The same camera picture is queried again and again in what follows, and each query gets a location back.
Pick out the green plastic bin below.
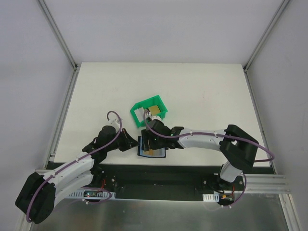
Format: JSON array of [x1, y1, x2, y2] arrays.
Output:
[[130, 95, 168, 128]]

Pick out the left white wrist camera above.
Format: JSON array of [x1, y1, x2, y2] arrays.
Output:
[[108, 118, 120, 127]]

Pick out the right white cable duct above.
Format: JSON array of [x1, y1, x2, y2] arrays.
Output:
[[202, 193, 219, 203]]

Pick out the purple cable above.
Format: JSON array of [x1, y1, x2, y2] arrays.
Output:
[[143, 109, 275, 212], [25, 110, 123, 223]]

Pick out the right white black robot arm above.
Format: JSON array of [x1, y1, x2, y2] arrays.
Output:
[[141, 119, 259, 190]]

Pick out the aluminium frame rail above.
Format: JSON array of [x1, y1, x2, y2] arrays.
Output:
[[245, 174, 291, 194]]

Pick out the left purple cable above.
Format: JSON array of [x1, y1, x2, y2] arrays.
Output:
[[25, 110, 123, 223]]

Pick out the left white cable duct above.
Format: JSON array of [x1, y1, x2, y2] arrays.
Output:
[[66, 189, 116, 200]]

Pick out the white cable duct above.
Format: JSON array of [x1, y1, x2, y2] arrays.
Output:
[[66, 189, 116, 200], [202, 193, 219, 203]]

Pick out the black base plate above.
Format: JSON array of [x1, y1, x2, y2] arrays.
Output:
[[88, 164, 244, 201]]

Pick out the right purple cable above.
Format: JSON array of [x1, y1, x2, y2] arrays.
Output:
[[143, 109, 275, 212]]

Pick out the black leather card holder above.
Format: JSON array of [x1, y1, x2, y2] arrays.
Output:
[[137, 136, 166, 158]]

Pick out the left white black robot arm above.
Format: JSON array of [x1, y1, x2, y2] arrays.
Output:
[[15, 126, 139, 224]]

